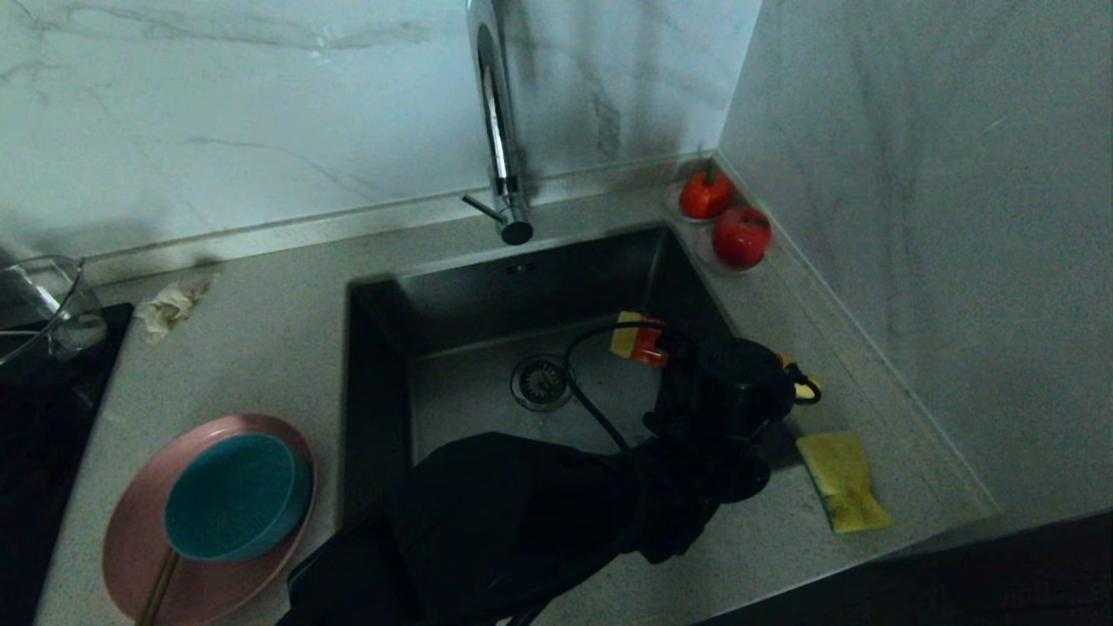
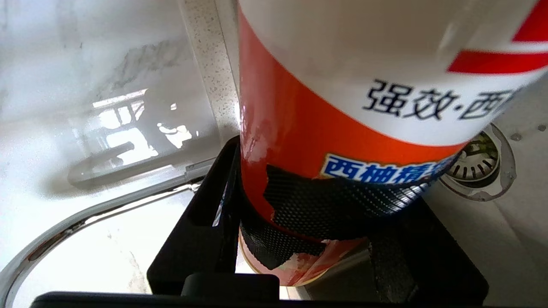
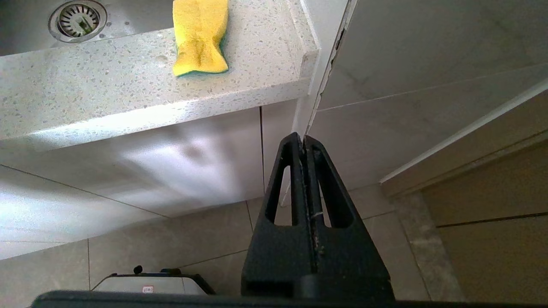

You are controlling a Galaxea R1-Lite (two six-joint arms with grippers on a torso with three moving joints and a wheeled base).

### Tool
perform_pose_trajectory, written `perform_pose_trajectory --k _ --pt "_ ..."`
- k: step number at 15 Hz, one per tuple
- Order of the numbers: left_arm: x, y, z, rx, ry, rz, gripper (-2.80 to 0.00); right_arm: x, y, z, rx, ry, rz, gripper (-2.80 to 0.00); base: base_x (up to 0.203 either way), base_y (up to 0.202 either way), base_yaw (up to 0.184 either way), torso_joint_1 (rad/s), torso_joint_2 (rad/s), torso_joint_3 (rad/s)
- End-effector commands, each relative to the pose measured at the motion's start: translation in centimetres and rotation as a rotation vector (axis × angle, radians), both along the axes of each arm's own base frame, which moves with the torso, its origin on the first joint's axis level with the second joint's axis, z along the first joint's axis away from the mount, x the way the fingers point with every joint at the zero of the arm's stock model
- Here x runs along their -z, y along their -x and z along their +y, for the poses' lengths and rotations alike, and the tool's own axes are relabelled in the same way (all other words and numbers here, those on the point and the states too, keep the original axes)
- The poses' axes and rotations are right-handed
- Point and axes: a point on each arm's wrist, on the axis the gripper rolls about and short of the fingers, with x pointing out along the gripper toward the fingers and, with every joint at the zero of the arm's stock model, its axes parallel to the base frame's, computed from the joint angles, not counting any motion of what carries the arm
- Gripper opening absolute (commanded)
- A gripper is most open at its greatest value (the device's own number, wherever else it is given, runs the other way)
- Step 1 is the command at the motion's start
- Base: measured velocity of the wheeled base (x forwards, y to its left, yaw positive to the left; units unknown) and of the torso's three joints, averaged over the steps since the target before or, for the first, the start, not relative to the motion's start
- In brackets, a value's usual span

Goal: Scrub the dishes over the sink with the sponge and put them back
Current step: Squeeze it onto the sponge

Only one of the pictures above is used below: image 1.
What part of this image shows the round metal drain strainer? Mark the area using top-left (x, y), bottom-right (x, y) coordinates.
top-left (510, 354), bottom-right (577, 413)

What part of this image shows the clear glass pot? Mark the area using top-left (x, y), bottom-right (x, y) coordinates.
top-left (0, 254), bottom-right (110, 383)

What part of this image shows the long black arm cable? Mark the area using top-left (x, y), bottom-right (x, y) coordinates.
top-left (563, 319), bottom-right (692, 453)

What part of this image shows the small white dish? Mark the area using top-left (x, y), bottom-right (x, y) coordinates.
top-left (663, 178), bottom-right (736, 227)
top-left (693, 224), bottom-right (764, 277)

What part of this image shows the stainless steel sink basin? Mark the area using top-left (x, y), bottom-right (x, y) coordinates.
top-left (342, 228), bottom-right (801, 540)

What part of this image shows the yellow sponge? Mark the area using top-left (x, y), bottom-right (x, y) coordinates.
top-left (796, 430), bottom-right (893, 533)

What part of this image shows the orange-red tomato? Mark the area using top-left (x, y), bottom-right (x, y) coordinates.
top-left (678, 165), bottom-right (733, 220)

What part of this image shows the pink plate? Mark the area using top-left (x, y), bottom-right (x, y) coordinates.
top-left (103, 413), bottom-right (317, 625)

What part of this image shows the teal bowl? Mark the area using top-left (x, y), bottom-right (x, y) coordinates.
top-left (163, 432), bottom-right (312, 561)

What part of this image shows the black cooktop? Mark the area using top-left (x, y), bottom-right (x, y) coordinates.
top-left (0, 302), bottom-right (138, 626)

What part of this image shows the crumpled white tissue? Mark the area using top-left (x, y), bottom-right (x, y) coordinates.
top-left (137, 276), bottom-right (211, 343)

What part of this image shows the chrome kitchen faucet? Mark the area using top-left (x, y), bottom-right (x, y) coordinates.
top-left (461, 0), bottom-right (536, 247)

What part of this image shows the yellow-capped orange dish soap bottle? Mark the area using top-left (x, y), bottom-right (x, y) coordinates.
top-left (609, 310), bottom-right (823, 403)

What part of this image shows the red apple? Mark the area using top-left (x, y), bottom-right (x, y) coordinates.
top-left (711, 207), bottom-right (771, 269)

